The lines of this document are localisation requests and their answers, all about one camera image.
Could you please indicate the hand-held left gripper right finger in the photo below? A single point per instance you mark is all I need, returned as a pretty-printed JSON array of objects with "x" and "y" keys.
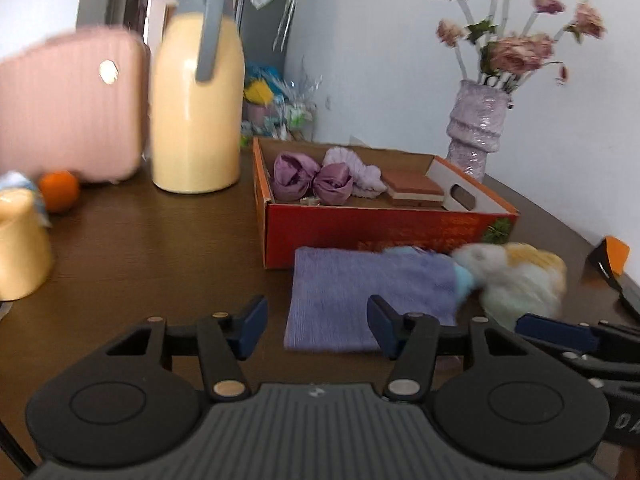
[{"x": 382, "y": 327}]

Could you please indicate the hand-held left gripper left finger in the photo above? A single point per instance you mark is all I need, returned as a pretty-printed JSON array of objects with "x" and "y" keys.
[{"x": 250, "y": 327}]

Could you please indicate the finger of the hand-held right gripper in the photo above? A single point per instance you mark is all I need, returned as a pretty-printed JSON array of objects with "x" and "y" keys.
[
  {"x": 560, "y": 335},
  {"x": 600, "y": 367}
]

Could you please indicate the purple cloth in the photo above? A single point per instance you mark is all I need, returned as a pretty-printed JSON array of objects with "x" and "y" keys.
[{"x": 340, "y": 295}]

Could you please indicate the pastel plush toy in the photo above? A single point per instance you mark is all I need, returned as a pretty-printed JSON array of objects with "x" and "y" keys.
[{"x": 520, "y": 280}]

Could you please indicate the red cardboard box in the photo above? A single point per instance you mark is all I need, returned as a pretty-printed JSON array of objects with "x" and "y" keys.
[{"x": 350, "y": 232}]

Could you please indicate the brown sponge cake toy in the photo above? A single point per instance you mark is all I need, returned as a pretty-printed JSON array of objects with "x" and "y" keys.
[{"x": 412, "y": 187}]

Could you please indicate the pink white scrunchie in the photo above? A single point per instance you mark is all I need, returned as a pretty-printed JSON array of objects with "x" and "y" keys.
[{"x": 362, "y": 172}]

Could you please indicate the purple satin bow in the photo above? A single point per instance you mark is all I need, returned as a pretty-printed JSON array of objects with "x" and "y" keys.
[{"x": 295, "y": 177}]

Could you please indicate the orange black device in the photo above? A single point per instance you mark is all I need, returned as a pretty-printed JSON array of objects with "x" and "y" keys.
[{"x": 612, "y": 255}]

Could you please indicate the yellow thermos jug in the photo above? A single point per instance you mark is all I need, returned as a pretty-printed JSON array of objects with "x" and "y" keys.
[{"x": 192, "y": 125}]

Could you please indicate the purple vase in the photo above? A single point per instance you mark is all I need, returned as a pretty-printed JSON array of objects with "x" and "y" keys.
[{"x": 475, "y": 125}]

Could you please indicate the clear wrapped bouquet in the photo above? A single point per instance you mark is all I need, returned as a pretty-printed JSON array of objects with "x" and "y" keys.
[{"x": 300, "y": 100}]

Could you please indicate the orange fruit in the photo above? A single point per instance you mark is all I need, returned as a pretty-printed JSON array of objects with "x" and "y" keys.
[{"x": 59, "y": 191}]

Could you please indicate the yellow plastic basket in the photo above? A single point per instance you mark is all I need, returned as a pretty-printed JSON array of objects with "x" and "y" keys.
[{"x": 259, "y": 92}]

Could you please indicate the yellow mug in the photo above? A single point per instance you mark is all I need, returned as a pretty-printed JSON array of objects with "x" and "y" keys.
[{"x": 20, "y": 250}]

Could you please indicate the blue plastic rack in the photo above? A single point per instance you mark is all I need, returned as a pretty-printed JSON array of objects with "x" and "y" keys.
[{"x": 257, "y": 72}]

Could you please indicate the blue tissue packet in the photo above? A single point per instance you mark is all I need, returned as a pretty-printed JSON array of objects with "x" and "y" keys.
[{"x": 17, "y": 180}]

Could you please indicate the pink suitcase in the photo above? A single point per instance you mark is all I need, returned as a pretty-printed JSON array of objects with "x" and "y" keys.
[{"x": 65, "y": 115}]

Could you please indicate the dried rose bouquet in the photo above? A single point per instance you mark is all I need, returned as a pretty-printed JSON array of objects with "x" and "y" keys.
[{"x": 515, "y": 52}]

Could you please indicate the grey fridge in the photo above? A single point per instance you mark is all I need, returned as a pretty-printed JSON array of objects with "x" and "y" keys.
[{"x": 260, "y": 35}]

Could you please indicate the hanging umbrella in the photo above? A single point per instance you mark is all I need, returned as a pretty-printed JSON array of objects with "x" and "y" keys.
[{"x": 285, "y": 17}]

